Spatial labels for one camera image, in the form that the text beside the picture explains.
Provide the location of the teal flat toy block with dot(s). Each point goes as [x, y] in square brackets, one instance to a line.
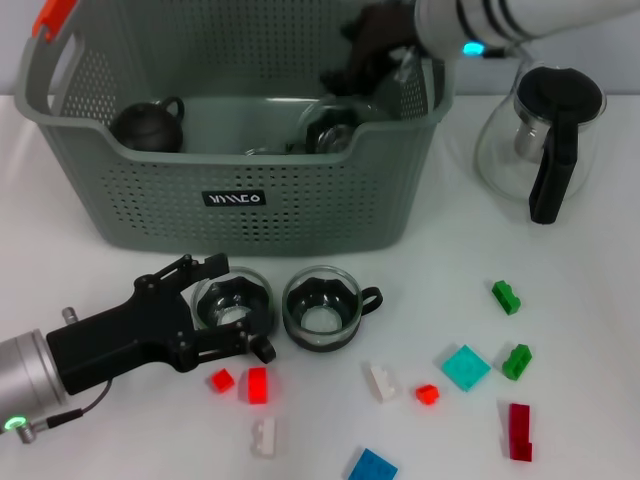
[466, 369]

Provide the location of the black clay teapot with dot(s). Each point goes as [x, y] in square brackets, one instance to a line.
[147, 130]

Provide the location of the tall red toy block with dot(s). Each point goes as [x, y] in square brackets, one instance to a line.
[256, 386]

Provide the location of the grey perforated storage basket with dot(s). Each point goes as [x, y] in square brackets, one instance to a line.
[250, 225]

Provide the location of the white stepped toy block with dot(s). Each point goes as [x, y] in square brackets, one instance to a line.
[384, 382]

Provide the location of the clear white toy block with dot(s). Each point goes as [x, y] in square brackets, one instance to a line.
[264, 437]

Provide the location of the small red toy block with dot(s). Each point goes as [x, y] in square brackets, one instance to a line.
[221, 381]

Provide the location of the blue flat toy block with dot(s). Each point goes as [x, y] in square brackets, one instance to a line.
[372, 467]

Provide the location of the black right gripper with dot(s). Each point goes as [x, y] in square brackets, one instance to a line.
[385, 30]

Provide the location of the green toy block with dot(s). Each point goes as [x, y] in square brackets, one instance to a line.
[517, 362]
[506, 297]

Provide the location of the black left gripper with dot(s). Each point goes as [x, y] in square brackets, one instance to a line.
[115, 345]

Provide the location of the small orange toy block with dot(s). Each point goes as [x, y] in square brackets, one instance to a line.
[426, 395]

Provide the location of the dark red long block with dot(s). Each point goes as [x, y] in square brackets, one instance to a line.
[520, 432]

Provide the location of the glass teacup with black sleeve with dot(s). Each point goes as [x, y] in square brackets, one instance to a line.
[267, 151]
[330, 135]
[235, 300]
[322, 320]

